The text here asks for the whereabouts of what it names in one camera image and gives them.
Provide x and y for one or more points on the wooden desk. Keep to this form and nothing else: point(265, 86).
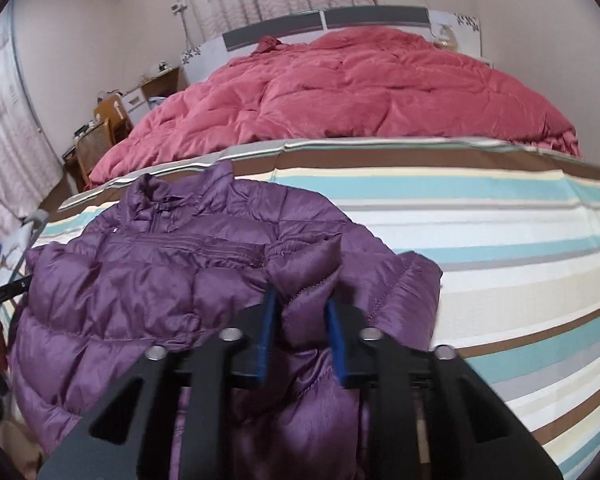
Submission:
point(156, 89)

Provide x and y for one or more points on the purple down jacket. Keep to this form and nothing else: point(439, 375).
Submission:
point(172, 264)

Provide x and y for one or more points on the glass bottle on nightstand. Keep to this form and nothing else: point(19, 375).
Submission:
point(444, 38)

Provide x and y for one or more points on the white grey headboard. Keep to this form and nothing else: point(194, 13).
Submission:
point(308, 26)

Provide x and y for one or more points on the deer print pillow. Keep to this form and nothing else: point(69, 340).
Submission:
point(15, 246)

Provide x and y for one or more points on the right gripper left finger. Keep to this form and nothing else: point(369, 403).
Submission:
point(171, 414)

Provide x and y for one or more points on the pink red comforter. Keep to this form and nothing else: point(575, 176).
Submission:
point(359, 82)

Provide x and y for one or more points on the white bedside cabinet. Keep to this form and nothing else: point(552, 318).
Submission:
point(136, 105)

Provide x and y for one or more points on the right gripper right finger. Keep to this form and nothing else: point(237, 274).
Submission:
point(430, 415)

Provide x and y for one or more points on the wooden rattan chair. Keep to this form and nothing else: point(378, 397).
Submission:
point(91, 146)

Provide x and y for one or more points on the striped bed sheet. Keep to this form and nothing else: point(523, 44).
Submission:
point(515, 232)

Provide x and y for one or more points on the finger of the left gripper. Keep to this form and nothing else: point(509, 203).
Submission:
point(14, 289)

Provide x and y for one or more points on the left patterned curtain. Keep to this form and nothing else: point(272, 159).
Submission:
point(29, 168)

